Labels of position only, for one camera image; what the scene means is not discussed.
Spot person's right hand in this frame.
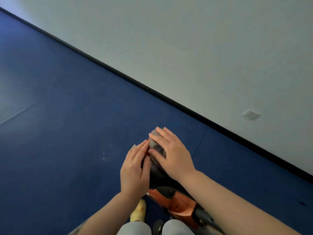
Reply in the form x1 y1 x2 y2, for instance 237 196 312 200
148 127 197 183

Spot person's left hand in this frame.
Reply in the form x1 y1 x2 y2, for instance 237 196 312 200
120 140 151 200

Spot grey dusty vacuum filter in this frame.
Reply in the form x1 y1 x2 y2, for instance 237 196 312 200
148 129 167 160

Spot orange and black vacuum cleaner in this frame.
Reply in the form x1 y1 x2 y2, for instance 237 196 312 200
128 139 226 235

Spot person's right forearm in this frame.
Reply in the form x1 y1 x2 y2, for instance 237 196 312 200
180 170 302 235

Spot person's left forearm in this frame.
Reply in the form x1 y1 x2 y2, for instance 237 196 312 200
76 192 140 235

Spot black baseboard strip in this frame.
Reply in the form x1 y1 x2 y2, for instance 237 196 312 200
0 6 313 185

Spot yellow slipper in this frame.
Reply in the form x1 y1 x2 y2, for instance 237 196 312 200
130 199 147 223

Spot person's left leg grey trousers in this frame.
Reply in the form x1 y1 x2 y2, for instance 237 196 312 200
117 221 152 235

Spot person's leg grey trousers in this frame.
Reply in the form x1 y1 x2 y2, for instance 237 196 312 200
117 221 152 235
161 219 196 235

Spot person's right leg grey trousers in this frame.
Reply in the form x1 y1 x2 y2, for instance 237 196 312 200
161 219 196 235

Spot white wall socket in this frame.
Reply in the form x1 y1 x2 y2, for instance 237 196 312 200
242 109 261 120

